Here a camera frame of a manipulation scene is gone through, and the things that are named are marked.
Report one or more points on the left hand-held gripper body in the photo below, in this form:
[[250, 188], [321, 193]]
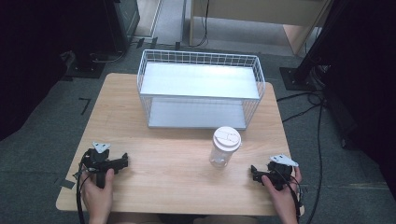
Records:
[[99, 160]]

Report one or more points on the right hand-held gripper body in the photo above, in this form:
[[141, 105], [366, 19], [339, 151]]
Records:
[[280, 174]]

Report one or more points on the person's right hand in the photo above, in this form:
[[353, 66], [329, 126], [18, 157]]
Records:
[[281, 199]]

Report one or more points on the person's left hand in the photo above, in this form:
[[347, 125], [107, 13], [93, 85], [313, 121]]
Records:
[[99, 196]]

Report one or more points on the clear plastic cup white lid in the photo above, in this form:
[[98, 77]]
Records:
[[226, 143]]

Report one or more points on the black tape strip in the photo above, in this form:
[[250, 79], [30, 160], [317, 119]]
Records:
[[67, 184]]

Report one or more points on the black cabinet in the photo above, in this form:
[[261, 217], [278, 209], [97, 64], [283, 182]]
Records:
[[123, 21]]

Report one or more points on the light wooden desk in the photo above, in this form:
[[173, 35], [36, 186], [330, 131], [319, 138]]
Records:
[[249, 14]]

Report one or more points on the black stand with base plate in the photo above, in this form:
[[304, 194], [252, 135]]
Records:
[[311, 56], [84, 68]]

